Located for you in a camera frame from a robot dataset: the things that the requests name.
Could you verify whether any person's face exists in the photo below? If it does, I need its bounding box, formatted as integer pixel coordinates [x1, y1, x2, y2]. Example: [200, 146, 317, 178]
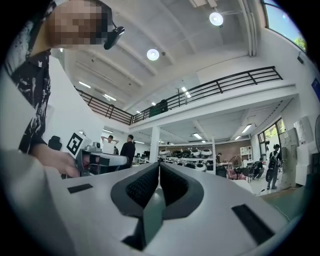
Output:
[31, 0, 113, 60]

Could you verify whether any round ceiling lamp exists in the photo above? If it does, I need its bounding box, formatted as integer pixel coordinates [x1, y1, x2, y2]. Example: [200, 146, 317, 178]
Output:
[209, 11, 224, 27]
[146, 48, 160, 62]

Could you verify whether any black balcony railing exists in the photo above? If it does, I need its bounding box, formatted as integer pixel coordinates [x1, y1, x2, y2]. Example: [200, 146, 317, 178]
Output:
[74, 66, 283, 126]

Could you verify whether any black and white patterned shirt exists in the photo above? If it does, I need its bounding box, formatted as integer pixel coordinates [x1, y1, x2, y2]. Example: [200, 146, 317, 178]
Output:
[3, 14, 55, 154]

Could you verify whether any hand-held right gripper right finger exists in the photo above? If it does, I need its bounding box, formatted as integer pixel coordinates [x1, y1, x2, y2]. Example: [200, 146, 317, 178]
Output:
[146, 162, 291, 256]

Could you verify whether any black head-mounted camera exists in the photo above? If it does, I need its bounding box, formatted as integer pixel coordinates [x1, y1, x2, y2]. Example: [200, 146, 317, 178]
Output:
[103, 25, 125, 50]

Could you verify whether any blue wall sign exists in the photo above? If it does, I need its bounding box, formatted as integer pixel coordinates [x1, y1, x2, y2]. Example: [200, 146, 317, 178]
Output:
[311, 77, 320, 96]

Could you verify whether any tall white cabinet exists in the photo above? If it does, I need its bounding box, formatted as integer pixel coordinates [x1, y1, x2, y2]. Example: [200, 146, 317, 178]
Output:
[278, 116, 316, 188]

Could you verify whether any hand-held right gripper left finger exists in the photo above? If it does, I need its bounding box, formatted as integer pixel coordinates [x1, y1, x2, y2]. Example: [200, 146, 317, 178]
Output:
[59, 161, 160, 256]

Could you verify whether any shelf of white domed robots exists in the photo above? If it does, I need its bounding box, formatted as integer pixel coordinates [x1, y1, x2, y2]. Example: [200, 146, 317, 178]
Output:
[158, 142, 216, 173]

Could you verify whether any skylight window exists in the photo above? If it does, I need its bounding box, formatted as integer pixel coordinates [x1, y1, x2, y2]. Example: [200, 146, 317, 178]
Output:
[262, 0, 308, 53]

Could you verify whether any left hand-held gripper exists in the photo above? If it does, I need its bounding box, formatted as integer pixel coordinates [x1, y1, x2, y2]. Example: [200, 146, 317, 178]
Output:
[66, 130, 129, 177]

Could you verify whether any black floor fan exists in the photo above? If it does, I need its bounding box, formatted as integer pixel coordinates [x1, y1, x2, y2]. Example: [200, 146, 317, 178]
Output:
[228, 155, 242, 176]

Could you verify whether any black-framed window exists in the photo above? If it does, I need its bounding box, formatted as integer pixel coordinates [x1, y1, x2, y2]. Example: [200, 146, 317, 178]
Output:
[257, 118, 287, 161]

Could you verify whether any black office chair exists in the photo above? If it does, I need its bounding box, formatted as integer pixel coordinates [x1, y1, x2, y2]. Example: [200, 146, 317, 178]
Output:
[48, 135, 63, 152]

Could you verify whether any person's left hand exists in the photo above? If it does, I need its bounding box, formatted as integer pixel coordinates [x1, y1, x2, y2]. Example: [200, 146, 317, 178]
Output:
[56, 152, 81, 178]

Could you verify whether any person's left forearm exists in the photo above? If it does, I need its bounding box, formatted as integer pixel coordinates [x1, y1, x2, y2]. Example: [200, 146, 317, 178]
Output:
[31, 142, 63, 173]

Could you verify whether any white cubby shelf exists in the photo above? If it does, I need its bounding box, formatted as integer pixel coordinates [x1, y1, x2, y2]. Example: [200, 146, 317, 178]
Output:
[239, 146, 253, 161]

